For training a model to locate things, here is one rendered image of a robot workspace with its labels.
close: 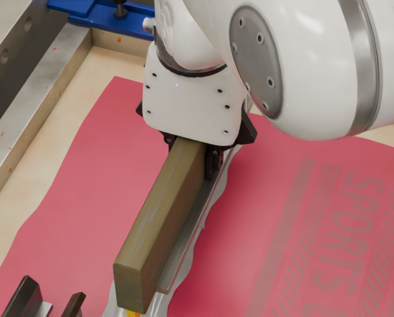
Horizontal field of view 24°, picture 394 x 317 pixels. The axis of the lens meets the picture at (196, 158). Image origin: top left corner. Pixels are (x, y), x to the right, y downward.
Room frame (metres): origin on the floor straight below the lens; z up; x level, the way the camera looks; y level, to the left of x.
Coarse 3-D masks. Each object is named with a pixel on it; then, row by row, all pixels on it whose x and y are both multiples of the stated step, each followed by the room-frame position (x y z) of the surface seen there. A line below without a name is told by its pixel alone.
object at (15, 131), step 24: (72, 24) 0.99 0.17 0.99; (48, 48) 0.93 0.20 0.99; (72, 48) 0.93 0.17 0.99; (120, 48) 0.97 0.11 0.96; (144, 48) 0.95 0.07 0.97; (48, 72) 0.89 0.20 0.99; (72, 72) 0.92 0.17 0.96; (24, 96) 0.84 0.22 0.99; (48, 96) 0.85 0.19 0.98; (0, 120) 0.80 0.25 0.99; (24, 120) 0.80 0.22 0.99; (0, 144) 0.76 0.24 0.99; (24, 144) 0.78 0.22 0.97; (0, 168) 0.72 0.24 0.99
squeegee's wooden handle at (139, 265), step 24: (192, 144) 0.63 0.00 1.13; (168, 168) 0.60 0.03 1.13; (192, 168) 0.60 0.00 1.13; (168, 192) 0.57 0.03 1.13; (192, 192) 0.60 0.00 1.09; (144, 216) 0.54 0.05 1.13; (168, 216) 0.54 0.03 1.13; (144, 240) 0.51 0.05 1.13; (168, 240) 0.54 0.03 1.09; (120, 264) 0.48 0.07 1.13; (144, 264) 0.48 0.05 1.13; (120, 288) 0.48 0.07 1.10; (144, 288) 0.47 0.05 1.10; (144, 312) 0.47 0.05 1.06
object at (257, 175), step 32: (128, 96) 0.88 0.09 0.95; (96, 128) 0.82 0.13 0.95; (128, 128) 0.82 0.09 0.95; (256, 128) 0.82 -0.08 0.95; (64, 160) 0.76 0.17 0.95; (96, 160) 0.76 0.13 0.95; (128, 160) 0.76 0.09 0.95; (160, 160) 0.76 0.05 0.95; (256, 160) 0.76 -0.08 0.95; (288, 160) 0.76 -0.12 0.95; (320, 160) 0.76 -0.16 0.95; (352, 160) 0.76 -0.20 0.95; (384, 160) 0.76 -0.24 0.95; (96, 192) 0.71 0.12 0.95; (128, 192) 0.71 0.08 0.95; (224, 192) 0.71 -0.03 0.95; (256, 192) 0.71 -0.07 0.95; (224, 224) 0.66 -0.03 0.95; (256, 224) 0.66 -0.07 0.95
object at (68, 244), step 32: (64, 192) 0.71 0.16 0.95; (32, 224) 0.66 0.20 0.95; (64, 224) 0.66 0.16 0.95; (96, 224) 0.66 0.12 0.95; (128, 224) 0.66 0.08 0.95; (32, 256) 0.62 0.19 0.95; (64, 256) 0.62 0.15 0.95; (96, 256) 0.62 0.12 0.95; (224, 256) 0.62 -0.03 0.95; (256, 256) 0.62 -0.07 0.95; (0, 288) 0.57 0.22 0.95; (64, 288) 0.57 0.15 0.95; (96, 288) 0.57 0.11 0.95; (192, 288) 0.57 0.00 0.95; (224, 288) 0.57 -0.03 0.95
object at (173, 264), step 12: (228, 156) 0.67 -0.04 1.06; (204, 180) 0.64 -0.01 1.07; (216, 180) 0.64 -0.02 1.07; (204, 192) 0.62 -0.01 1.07; (204, 204) 0.60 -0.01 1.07; (192, 216) 0.59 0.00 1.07; (192, 228) 0.57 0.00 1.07; (180, 240) 0.56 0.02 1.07; (180, 252) 0.54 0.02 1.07; (168, 264) 0.53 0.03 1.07; (180, 264) 0.53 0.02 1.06; (168, 276) 0.51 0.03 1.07; (156, 288) 0.50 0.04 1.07; (168, 288) 0.50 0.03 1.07
